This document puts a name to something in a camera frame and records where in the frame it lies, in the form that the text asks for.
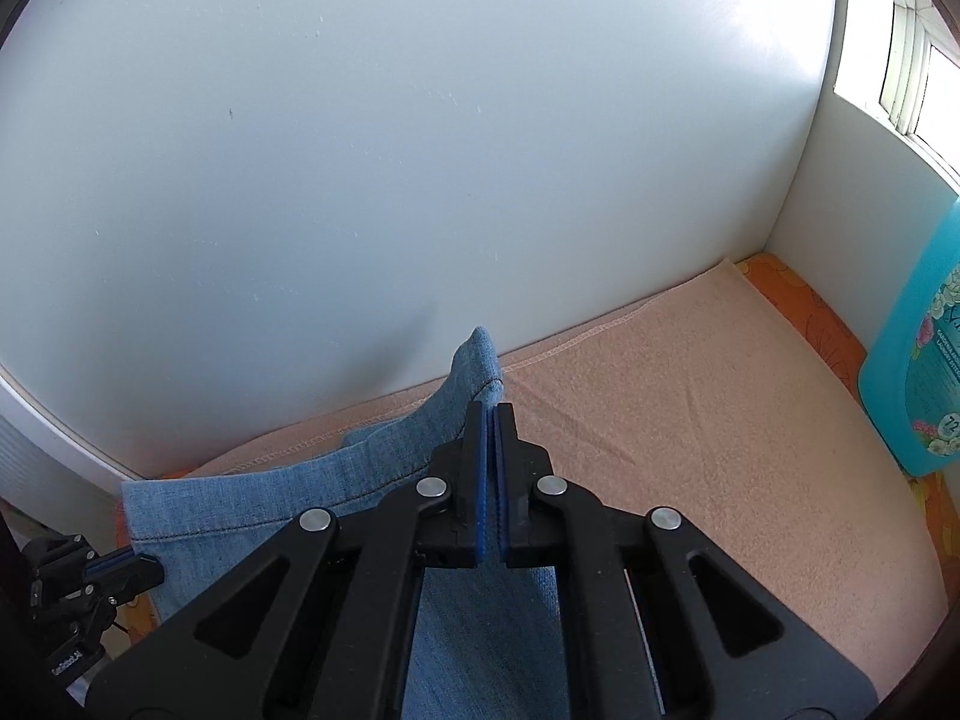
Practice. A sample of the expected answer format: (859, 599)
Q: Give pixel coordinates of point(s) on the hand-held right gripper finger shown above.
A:
(486, 499)
(505, 499)

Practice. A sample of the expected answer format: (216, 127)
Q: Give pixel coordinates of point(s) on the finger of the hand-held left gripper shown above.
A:
(120, 568)

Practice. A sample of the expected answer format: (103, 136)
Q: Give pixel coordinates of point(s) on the blue towel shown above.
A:
(360, 465)

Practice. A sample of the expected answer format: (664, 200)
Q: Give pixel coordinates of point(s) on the peach fleece blanket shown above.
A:
(712, 427)

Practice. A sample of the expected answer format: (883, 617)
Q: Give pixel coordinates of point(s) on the orange floral bed sheet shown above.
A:
(810, 315)

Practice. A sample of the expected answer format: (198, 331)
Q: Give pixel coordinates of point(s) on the blue detergent bottle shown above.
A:
(900, 360)

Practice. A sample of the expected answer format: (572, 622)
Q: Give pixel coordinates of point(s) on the white window frame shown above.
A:
(911, 52)

